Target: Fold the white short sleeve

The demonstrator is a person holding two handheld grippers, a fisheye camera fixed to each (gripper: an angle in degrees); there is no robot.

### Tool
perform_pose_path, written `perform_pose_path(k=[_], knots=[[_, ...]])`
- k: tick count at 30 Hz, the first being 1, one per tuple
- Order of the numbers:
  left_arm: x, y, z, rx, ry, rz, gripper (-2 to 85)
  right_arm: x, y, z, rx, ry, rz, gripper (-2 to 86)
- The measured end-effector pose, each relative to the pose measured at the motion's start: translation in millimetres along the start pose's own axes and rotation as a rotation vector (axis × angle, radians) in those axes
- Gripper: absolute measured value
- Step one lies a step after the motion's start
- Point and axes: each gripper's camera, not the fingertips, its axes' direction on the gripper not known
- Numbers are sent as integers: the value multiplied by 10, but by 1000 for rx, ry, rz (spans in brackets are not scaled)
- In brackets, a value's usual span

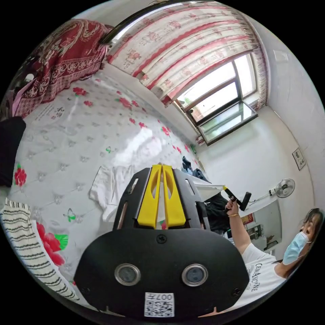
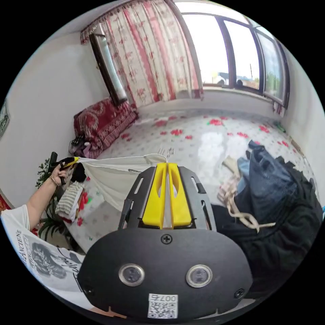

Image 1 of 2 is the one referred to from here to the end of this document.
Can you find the red and white floral curtain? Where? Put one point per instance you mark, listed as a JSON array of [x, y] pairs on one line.
[[182, 33]]

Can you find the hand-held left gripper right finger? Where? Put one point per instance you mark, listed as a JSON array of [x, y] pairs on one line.
[[174, 210]]

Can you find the white standing fan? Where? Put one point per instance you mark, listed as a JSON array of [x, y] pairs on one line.
[[285, 188]]

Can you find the person's right forearm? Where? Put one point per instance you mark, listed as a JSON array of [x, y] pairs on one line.
[[240, 233]]

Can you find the pile of clothes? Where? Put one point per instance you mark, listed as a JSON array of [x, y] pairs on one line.
[[196, 171]]

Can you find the red patterned blanket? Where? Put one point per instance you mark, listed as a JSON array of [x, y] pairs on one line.
[[68, 55]]

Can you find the white short sleeve shirt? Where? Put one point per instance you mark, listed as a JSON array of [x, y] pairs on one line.
[[106, 188]]

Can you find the person's body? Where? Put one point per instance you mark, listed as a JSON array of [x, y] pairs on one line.
[[264, 276]]

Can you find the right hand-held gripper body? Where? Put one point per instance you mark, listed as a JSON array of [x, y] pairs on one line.
[[232, 195]]

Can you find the framed wall picture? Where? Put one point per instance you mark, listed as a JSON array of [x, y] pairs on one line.
[[298, 159]]

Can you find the window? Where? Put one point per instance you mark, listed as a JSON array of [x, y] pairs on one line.
[[218, 101]]

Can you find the person's right hand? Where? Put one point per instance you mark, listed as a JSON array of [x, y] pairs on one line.
[[233, 208]]

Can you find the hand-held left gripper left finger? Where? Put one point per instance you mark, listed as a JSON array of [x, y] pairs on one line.
[[148, 208]]

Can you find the bed with floral sheet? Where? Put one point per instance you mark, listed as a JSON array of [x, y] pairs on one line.
[[76, 152]]

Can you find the black and white striped garment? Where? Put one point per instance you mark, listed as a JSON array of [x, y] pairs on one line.
[[28, 243]]

